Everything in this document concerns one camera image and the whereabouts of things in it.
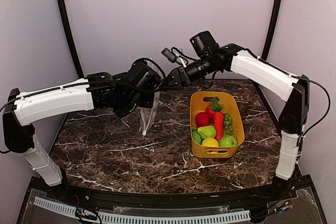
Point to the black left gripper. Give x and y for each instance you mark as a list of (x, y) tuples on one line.
[(149, 100)]

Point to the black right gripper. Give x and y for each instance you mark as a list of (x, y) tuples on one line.
[(181, 77)]

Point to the clear dotted zip top bag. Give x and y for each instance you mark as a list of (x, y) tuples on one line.
[(148, 103)]

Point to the yellow plastic basket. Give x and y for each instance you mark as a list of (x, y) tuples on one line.
[(225, 103)]

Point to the orange toy carrot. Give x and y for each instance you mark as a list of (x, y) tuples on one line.
[(218, 124)]

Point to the green toy chayote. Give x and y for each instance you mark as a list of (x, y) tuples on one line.
[(207, 132)]

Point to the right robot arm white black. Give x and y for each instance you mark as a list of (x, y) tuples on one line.
[(290, 88)]

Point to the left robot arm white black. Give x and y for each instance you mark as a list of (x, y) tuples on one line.
[(24, 108)]

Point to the small right wrist webcam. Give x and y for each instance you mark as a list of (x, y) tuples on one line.
[(174, 57)]

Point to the red toy radish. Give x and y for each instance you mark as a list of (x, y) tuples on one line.
[(210, 110)]

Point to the red toy apple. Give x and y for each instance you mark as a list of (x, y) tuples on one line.
[(202, 119)]

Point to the green toy grapes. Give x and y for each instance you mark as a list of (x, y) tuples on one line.
[(227, 124)]

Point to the green toy cucumber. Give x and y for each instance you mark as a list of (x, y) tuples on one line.
[(196, 137)]

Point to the green toy guava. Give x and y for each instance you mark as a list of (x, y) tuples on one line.
[(228, 141)]

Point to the yellow toy lemon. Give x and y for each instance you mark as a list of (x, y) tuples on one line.
[(210, 142)]

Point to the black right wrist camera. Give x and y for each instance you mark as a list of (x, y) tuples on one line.
[(204, 44)]

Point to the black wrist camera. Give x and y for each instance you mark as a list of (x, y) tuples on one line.
[(204, 44), (142, 78)]

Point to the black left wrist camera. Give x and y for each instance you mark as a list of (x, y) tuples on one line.
[(142, 78)]

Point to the black right frame post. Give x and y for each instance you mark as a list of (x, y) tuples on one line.
[(271, 29)]

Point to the black frame post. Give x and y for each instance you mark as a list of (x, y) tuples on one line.
[(271, 29), (69, 38)]

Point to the black left frame post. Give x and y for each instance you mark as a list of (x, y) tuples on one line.
[(69, 38)]

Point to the black front rail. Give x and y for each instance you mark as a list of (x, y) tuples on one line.
[(246, 198)]

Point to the white slotted cable duct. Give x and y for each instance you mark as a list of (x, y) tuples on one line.
[(145, 215)]

